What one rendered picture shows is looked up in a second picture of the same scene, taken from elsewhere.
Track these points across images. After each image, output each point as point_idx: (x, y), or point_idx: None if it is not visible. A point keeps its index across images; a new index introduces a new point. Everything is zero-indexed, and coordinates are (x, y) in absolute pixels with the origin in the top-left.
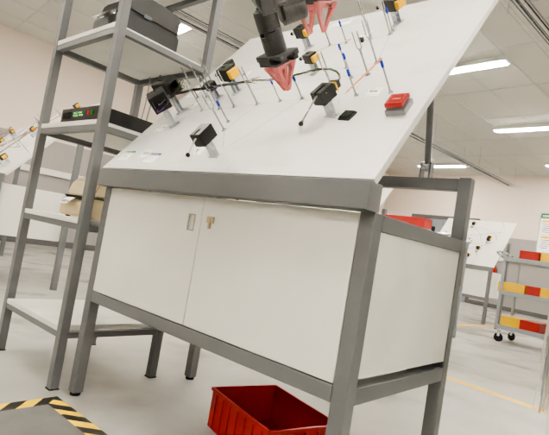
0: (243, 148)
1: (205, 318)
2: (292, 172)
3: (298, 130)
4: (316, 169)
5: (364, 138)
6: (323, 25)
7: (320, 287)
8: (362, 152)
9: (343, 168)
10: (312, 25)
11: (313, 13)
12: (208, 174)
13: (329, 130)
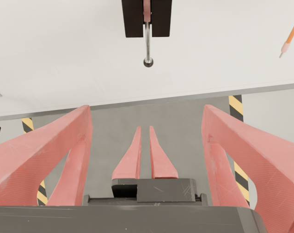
0: (23, 73)
1: None
2: (187, 91)
3: (98, 19)
4: (227, 82)
5: (292, 16)
6: (222, 151)
7: None
8: None
9: (276, 74)
10: (77, 122)
11: (45, 167)
12: (41, 116)
13: (186, 8)
